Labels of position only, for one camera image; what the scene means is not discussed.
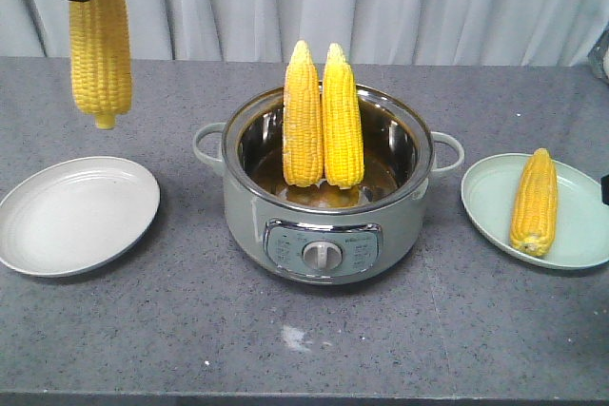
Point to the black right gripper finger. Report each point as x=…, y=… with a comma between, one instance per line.
x=604, y=188

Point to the yellow corn cob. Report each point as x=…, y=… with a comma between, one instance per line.
x=535, y=210
x=303, y=151
x=100, y=59
x=343, y=136

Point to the light green plate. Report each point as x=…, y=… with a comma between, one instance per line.
x=488, y=192

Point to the grey white curtain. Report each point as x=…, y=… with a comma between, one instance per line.
x=386, y=32

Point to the beige white plate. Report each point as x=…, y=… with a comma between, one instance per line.
x=75, y=216

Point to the green electric cooking pot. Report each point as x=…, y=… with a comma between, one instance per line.
x=322, y=234

